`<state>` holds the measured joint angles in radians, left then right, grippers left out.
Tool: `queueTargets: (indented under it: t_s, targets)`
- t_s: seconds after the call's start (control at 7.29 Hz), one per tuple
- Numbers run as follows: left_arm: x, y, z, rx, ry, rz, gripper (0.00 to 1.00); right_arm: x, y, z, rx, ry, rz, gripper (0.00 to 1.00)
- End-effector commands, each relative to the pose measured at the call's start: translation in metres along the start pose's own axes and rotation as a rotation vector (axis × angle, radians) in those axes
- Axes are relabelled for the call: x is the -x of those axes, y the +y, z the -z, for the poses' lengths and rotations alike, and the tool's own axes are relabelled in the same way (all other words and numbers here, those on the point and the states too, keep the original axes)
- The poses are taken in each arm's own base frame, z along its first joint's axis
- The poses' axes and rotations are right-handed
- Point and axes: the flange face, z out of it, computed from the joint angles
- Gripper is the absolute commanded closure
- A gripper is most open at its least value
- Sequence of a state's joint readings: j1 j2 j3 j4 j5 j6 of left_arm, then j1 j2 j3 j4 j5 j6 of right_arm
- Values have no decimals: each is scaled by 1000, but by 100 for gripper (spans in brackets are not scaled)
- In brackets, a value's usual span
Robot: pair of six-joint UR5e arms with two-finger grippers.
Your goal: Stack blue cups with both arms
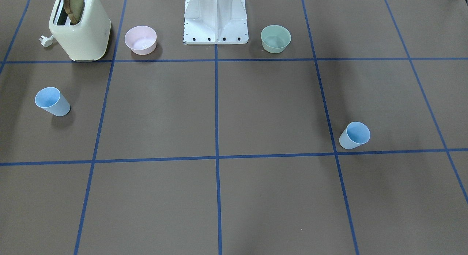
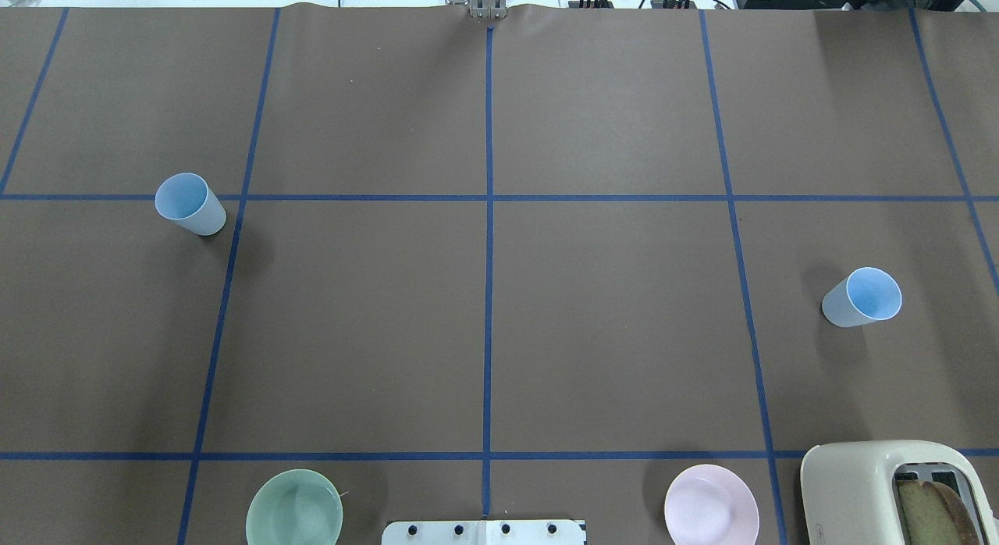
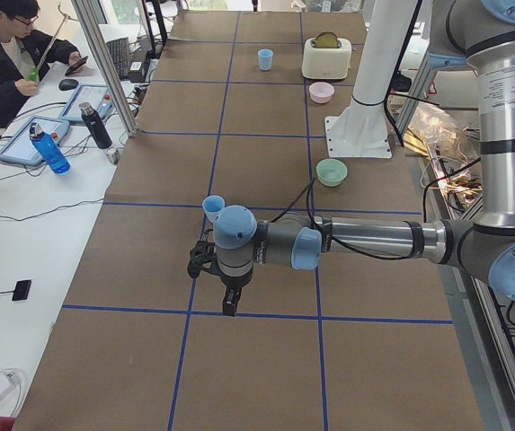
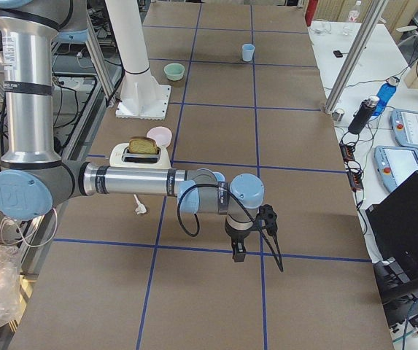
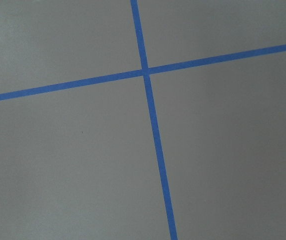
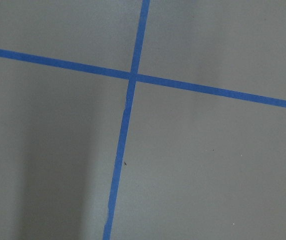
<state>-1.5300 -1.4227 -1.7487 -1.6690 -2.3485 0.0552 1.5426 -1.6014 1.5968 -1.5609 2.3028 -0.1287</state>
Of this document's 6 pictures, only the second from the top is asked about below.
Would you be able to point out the cream toaster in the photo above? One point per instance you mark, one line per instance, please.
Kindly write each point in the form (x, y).
(849, 490)

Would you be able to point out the green bowl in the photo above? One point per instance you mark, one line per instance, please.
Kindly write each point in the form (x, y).
(299, 506)

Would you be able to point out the pink bowl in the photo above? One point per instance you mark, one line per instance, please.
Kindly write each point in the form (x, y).
(709, 504)

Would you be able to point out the white camera pole base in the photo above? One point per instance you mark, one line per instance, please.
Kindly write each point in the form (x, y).
(531, 531)

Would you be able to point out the aluminium frame post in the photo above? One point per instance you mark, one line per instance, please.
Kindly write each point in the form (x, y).
(488, 9)

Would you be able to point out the brown paper table mat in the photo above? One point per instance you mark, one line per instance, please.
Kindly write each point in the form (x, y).
(536, 268)

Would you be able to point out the light blue cup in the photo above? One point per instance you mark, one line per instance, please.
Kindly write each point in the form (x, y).
(186, 200)
(867, 295)

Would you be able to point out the bread slice in toaster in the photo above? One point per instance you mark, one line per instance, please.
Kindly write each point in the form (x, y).
(932, 513)

